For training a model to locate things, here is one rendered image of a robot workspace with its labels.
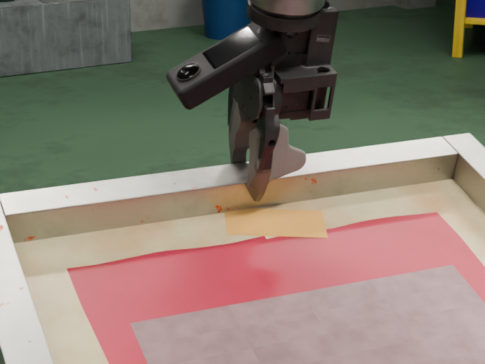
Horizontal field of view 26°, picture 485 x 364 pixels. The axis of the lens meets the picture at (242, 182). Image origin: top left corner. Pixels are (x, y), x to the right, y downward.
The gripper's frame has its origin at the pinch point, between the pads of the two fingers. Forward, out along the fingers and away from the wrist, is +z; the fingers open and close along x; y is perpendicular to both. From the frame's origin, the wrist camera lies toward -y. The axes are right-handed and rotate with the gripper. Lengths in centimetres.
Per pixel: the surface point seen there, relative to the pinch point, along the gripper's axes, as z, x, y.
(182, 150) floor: 223, 333, 123
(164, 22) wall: 296, 621, 210
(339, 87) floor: 245, 414, 254
